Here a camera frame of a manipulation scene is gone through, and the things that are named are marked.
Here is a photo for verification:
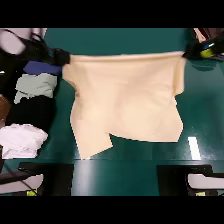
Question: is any black garment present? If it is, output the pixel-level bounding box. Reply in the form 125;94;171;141
0;49;58;133

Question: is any blue garment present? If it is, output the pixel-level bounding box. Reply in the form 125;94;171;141
22;60;64;77

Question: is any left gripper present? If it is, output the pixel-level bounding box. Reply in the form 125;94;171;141
53;48;72;67

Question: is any pale grey-green garment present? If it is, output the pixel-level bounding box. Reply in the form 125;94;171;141
13;72;59;105

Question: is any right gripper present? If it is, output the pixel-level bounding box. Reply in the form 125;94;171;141
182;43;201;61

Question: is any white garment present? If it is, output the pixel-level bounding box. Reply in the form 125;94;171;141
0;123;50;160

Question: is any brown garment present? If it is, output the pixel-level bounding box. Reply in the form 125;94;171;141
0;94;11;130

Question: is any cream T-shirt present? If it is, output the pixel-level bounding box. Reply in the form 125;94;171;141
62;50;187;161

